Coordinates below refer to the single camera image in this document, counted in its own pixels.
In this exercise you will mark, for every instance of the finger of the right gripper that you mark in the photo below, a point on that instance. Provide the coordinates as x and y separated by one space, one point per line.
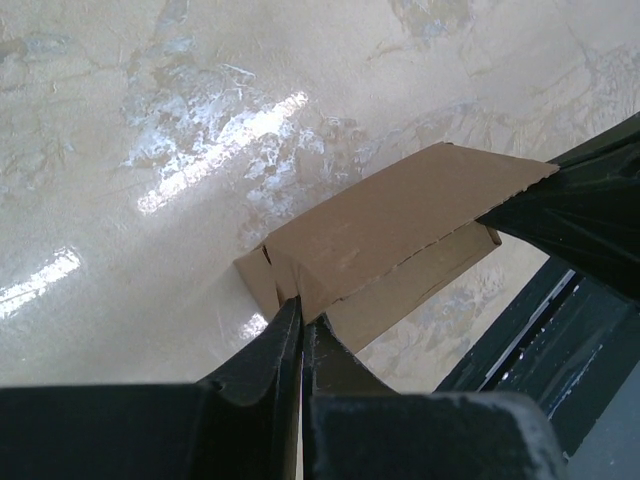
587 214
622 135

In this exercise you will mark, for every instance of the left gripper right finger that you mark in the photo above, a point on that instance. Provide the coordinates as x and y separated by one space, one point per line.
354 426

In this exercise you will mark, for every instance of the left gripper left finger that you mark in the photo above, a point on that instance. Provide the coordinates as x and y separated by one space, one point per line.
238 422

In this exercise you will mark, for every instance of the brown cardboard box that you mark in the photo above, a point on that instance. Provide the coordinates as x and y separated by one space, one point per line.
372 254

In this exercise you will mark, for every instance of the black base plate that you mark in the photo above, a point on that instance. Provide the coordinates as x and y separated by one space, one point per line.
570 345

